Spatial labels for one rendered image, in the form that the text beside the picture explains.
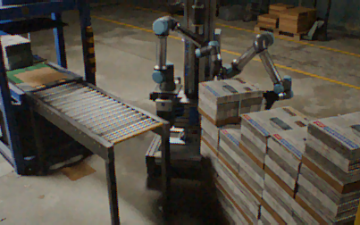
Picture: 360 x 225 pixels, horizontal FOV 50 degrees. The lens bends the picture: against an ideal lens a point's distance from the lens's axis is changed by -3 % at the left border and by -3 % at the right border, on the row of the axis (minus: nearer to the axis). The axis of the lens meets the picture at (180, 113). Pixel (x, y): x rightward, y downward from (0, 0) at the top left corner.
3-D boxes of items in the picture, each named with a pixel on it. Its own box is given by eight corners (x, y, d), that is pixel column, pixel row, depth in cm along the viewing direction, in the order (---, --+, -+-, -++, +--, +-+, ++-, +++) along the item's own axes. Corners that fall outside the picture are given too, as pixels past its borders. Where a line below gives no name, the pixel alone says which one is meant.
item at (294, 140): (322, 124, 230) (323, 123, 229) (357, 146, 206) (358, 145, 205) (270, 135, 218) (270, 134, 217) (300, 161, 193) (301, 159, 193)
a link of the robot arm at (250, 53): (220, 70, 345) (261, 30, 307) (229, 66, 356) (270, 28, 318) (228, 81, 343) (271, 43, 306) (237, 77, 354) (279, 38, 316)
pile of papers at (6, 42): (34, 63, 422) (30, 40, 411) (7, 70, 403) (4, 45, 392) (20, 56, 447) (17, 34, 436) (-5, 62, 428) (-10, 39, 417)
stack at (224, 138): (238, 192, 347) (245, 105, 312) (325, 290, 248) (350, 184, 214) (198, 202, 334) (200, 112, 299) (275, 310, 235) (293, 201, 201)
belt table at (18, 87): (83, 86, 388) (82, 76, 384) (20, 104, 348) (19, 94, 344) (52, 70, 434) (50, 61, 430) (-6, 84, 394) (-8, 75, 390)
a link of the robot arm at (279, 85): (256, 34, 299) (285, 91, 300) (263, 31, 307) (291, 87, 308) (245, 40, 307) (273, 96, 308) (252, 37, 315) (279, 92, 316)
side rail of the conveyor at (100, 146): (114, 160, 266) (113, 145, 261) (108, 163, 262) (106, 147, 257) (31, 103, 355) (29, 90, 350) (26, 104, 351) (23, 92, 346)
